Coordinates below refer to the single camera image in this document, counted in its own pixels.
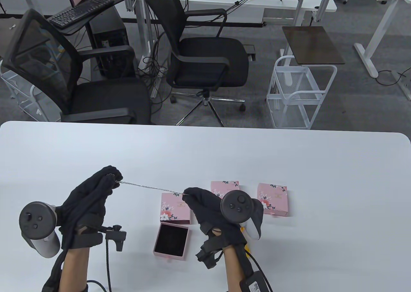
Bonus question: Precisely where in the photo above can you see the pink floral box sleeve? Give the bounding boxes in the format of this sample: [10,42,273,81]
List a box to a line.
[257,183,289,217]

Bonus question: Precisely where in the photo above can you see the silver chain necklace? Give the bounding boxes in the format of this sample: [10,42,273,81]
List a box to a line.
[115,180,186,197]

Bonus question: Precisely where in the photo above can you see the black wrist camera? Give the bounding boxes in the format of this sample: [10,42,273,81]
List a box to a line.
[195,237,224,270]
[103,225,127,253]

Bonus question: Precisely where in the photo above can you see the grey hand controller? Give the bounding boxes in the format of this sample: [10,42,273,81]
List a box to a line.
[19,201,61,259]
[220,191,264,240]

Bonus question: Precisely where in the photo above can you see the white wire cart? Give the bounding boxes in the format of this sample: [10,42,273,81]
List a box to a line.
[266,56,337,130]
[0,61,48,122]

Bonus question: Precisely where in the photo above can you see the black computer tower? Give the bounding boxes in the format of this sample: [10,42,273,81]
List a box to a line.
[88,7,137,79]

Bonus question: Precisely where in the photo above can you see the person's right forearm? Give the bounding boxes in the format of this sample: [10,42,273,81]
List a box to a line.
[223,247,248,292]

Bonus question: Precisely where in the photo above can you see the person's right hand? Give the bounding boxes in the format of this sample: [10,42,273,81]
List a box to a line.
[181,188,248,251]

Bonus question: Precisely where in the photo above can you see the pink tray black lining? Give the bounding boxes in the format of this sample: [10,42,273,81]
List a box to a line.
[153,223,189,261]

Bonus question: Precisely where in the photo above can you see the black glove cable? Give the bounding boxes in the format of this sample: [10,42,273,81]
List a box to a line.
[87,241,113,292]
[247,252,273,289]

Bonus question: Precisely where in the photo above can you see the dark brown wooden board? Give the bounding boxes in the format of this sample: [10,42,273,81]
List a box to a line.
[282,26,345,65]

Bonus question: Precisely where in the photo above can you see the tangle of black cables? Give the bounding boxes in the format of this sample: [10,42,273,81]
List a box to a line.
[138,22,171,112]

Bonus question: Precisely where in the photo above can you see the pink floral gift box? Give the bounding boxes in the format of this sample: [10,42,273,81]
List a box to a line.
[160,193,192,225]

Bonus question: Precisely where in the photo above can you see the white desk foot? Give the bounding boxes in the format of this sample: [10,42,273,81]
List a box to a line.
[391,70,411,100]

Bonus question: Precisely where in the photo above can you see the black mesh office chair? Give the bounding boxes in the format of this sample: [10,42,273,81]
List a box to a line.
[2,9,153,125]

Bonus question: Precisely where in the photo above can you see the black chair chrome base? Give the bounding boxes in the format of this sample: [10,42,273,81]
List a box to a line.
[144,0,250,127]

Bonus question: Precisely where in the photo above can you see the person's left forearm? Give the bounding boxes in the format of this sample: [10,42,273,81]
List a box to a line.
[58,247,90,292]

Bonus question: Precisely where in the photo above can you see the person's left hand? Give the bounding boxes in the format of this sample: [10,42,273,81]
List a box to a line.
[59,166,123,249]

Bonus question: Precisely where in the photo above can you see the black keyboard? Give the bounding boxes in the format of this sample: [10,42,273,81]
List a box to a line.
[48,0,115,29]

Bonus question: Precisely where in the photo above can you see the black labelled forearm box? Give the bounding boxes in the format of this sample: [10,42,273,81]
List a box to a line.
[240,271,274,292]

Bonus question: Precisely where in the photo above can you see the yellow cleaning cloth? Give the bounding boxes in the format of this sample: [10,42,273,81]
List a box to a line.
[240,226,250,252]

